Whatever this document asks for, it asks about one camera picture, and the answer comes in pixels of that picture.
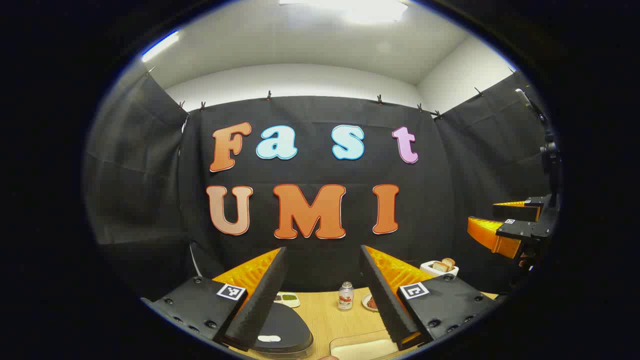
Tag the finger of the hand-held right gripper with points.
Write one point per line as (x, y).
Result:
(525, 230)
(515, 212)

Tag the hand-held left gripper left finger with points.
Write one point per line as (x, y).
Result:
(265, 285)

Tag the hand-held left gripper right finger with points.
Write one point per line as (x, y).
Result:
(382, 295)

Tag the black silver rice cooker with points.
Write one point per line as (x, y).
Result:
(285, 325)

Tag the clear container of rice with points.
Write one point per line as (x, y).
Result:
(362, 348)

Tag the red steak piece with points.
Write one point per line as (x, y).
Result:
(372, 302)

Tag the white round plate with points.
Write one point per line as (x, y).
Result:
(366, 304)

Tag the white divided condiment dish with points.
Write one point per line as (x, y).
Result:
(289, 299)

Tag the clear plastic bottle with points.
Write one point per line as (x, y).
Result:
(345, 297)

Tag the white toaster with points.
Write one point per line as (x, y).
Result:
(430, 272)

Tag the toast bread slice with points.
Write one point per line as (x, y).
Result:
(440, 266)
(449, 261)

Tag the black backdrop cloth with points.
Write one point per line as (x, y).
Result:
(310, 170)

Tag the ceiling light panel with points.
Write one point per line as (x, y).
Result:
(370, 10)
(160, 46)

